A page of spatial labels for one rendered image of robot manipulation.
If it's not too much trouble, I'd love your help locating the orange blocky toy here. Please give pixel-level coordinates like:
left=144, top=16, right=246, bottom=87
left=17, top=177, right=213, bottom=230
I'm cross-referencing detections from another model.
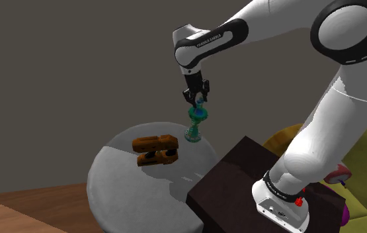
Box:
left=131, top=134, right=180, bottom=167

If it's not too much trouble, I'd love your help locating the green and blue candlestick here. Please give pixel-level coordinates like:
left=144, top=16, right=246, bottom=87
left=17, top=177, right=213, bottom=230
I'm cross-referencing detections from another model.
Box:
left=184, top=99, right=210, bottom=144

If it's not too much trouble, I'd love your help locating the dark robot stand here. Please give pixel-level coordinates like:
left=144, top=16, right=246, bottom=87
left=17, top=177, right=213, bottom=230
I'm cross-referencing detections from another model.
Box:
left=185, top=135, right=347, bottom=233

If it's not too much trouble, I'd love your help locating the light wooden table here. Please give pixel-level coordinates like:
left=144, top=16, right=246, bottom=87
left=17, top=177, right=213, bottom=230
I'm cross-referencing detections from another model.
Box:
left=0, top=195, right=69, bottom=233

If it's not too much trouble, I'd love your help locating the round grey table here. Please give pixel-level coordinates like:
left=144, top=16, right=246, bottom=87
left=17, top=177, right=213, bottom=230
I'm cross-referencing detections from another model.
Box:
left=86, top=121, right=222, bottom=233

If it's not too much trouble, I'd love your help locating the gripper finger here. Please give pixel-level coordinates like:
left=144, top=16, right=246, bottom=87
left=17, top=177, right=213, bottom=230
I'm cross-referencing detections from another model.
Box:
left=183, top=88, right=196, bottom=107
left=201, top=79, right=211, bottom=103

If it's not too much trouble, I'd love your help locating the purple object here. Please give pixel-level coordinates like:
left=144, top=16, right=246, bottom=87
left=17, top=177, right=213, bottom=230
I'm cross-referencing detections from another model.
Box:
left=340, top=205, right=351, bottom=228

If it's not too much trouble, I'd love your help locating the red and white toy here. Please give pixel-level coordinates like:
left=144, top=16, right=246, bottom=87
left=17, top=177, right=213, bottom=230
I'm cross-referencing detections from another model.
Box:
left=323, top=163, right=354, bottom=189

